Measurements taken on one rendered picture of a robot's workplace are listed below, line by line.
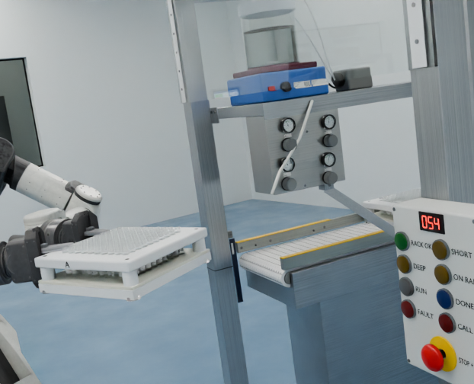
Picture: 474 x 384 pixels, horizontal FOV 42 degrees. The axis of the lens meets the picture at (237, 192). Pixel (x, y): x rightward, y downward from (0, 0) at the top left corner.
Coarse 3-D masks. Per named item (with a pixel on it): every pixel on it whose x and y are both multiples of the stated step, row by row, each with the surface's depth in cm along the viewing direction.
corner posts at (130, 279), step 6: (198, 240) 125; (204, 240) 126; (192, 246) 126; (198, 246) 125; (204, 246) 126; (42, 270) 118; (48, 270) 118; (54, 270) 120; (42, 276) 119; (48, 276) 119; (54, 276) 119; (126, 276) 107; (132, 276) 107; (126, 282) 107; (132, 282) 107; (138, 282) 108
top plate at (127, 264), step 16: (160, 240) 119; (176, 240) 118; (192, 240) 122; (48, 256) 119; (64, 256) 117; (80, 256) 115; (96, 256) 113; (112, 256) 112; (128, 256) 110; (144, 256) 109; (160, 256) 113; (128, 272) 106
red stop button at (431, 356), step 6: (426, 348) 88; (432, 348) 88; (426, 354) 88; (432, 354) 87; (438, 354) 87; (444, 354) 89; (426, 360) 89; (432, 360) 88; (438, 360) 87; (426, 366) 89; (432, 366) 88; (438, 366) 87
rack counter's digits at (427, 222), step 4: (424, 216) 87; (428, 216) 87; (432, 216) 86; (424, 220) 87; (428, 220) 87; (432, 220) 86; (436, 220) 85; (424, 224) 88; (428, 224) 87; (432, 224) 86; (436, 224) 85; (424, 228) 88; (428, 228) 87; (432, 228) 86; (436, 228) 86
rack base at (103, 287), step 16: (192, 256) 122; (208, 256) 126; (64, 272) 123; (160, 272) 114; (176, 272) 117; (48, 288) 118; (64, 288) 116; (80, 288) 113; (96, 288) 111; (112, 288) 109; (128, 288) 107; (144, 288) 109
